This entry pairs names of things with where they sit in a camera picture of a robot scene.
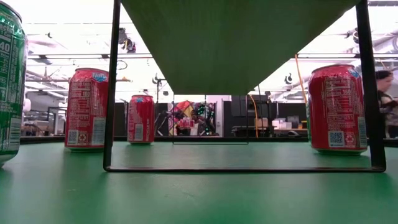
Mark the red soda can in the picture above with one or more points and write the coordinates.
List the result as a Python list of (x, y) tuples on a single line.
[(337, 109), (141, 119), (85, 109)]

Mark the black background robot arm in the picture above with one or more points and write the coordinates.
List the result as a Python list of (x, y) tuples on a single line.
[(205, 121)]

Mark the wooden shelf black metal legs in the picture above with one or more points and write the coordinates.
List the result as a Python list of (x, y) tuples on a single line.
[(236, 46)]

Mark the colourful patterned panel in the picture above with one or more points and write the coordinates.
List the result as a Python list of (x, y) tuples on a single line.
[(186, 107)]

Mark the black hanging hook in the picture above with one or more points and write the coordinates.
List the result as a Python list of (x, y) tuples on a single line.
[(155, 80), (288, 80)]

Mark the brown cardboard box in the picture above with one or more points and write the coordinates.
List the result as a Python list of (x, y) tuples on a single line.
[(262, 122)]

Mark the white storage box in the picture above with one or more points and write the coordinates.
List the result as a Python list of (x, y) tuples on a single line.
[(281, 124)]

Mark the green table mat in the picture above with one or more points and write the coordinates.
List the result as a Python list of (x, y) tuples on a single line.
[(199, 199)]

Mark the black ceiling-mounted device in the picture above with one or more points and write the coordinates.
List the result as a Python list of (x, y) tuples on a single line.
[(129, 45)]

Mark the black dome object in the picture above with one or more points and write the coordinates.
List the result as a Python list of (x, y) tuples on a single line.
[(293, 134)]

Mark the long ceiling light strip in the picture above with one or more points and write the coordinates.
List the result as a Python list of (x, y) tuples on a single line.
[(77, 56)]

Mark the cluttered background workbench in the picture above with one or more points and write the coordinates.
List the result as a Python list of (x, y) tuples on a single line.
[(46, 124)]

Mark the white round object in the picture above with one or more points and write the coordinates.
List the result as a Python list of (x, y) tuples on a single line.
[(27, 105)]

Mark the person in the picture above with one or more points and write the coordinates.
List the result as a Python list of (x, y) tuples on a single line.
[(387, 102)]

